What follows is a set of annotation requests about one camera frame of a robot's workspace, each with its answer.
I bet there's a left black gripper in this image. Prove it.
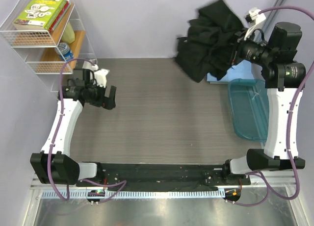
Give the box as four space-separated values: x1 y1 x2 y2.
85 80 116 110

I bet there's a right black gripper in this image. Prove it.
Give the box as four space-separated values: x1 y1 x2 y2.
213 27 274 65

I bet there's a black long sleeve shirt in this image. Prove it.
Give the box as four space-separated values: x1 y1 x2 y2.
174 0 244 83

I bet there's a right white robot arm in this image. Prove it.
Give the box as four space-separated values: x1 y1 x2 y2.
221 22 306 184

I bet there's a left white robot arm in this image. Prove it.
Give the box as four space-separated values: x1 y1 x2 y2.
30 69 116 186

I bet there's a folded light blue shirt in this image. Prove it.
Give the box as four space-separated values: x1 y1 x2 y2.
205 60 254 83

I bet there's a teal plastic tray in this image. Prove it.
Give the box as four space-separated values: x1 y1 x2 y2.
228 79 269 143

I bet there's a blue lidded jar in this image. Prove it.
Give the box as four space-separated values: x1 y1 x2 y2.
54 42 74 61

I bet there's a yellow green bottle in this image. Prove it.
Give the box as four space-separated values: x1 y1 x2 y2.
61 22 75 44

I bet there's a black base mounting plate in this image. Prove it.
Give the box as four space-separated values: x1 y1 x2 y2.
91 163 251 192

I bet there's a red cover book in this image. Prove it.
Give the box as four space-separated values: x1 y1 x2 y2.
49 0 71 32

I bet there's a green cover book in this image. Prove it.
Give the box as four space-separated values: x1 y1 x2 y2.
13 0 67 30

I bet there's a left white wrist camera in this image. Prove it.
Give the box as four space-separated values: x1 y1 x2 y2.
91 64 110 88

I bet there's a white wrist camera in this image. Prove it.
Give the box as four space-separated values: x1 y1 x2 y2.
91 64 110 88
244 7 266 41

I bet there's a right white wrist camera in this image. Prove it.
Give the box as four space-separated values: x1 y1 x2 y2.
244 7 266 41

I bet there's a grey aluminium wall post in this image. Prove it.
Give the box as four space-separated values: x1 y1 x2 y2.
262 0 292 30

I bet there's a white wire shelf rack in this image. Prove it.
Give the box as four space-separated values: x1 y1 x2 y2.
0 0 98 93

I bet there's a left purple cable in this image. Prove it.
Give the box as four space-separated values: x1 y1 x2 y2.
48 58 127 202

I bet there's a white slotted cable duct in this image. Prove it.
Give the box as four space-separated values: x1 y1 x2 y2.
41 189 226 200

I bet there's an aluminium frame rail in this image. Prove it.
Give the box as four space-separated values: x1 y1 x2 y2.
30 171 296 190

